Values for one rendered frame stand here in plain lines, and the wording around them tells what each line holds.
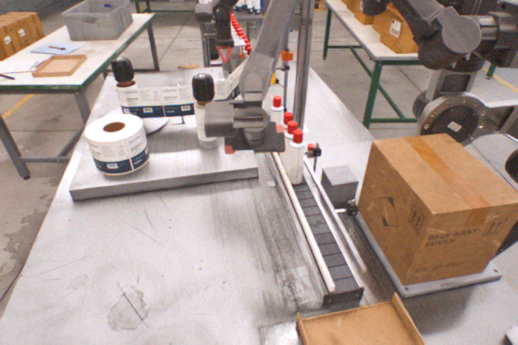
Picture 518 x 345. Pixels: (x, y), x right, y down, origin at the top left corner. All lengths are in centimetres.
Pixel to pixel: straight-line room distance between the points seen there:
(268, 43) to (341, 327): 68
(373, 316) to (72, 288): 79
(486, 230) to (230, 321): 66
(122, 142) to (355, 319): 90
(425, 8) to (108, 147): 102
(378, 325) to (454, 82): 73
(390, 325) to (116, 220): 86
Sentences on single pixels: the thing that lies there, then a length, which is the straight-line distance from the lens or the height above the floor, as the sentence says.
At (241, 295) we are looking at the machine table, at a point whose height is 83.
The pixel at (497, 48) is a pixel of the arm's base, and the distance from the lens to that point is 86.
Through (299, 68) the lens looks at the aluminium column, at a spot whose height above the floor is 114.
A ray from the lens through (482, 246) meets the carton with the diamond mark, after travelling 104.
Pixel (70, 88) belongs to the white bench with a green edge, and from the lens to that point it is 244.
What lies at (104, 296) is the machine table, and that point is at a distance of 105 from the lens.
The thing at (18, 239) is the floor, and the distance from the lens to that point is 264.
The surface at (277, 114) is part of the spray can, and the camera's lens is 131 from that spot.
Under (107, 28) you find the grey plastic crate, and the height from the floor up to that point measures 90.
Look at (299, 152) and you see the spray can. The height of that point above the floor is 102.
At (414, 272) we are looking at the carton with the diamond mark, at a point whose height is 91.
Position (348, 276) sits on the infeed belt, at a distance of 96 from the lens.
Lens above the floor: 165
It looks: 35 degrees down
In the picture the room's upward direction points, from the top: straight up
